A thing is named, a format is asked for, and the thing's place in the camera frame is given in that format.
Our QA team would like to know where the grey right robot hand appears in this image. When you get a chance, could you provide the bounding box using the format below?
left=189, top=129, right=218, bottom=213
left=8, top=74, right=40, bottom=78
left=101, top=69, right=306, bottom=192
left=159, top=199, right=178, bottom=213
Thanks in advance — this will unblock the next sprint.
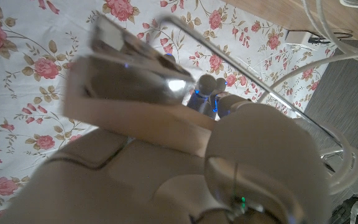
left=0, top=73, right=332, bottom=224

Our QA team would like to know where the clear plastic strip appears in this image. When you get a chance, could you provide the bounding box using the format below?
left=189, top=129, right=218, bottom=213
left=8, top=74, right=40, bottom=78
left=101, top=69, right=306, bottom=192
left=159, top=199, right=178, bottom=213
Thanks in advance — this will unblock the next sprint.
left=163, top=14, right=344, bottom=147

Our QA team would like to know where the wooden stick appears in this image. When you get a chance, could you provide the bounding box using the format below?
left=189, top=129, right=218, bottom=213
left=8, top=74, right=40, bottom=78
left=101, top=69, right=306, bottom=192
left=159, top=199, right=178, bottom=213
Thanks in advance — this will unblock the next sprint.
left=62, top=57, right=217, bottom=156

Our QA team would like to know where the white power strip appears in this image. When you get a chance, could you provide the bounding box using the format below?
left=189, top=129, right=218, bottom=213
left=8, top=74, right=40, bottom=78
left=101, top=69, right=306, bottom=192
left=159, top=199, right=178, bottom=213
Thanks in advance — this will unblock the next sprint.
left=284, top=29, right=313, bottom=46

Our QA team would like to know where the floral backdrop cloth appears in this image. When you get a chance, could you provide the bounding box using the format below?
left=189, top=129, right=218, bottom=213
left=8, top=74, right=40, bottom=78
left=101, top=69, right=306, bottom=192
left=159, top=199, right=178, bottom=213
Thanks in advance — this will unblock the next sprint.
left=0, top=0, right=338, bottom=224

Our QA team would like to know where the white Ethernet cable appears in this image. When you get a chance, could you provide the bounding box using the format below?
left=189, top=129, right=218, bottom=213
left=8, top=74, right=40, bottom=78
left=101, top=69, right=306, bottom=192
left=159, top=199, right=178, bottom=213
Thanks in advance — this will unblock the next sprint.
left=256, top=0, right=358, bottom=195

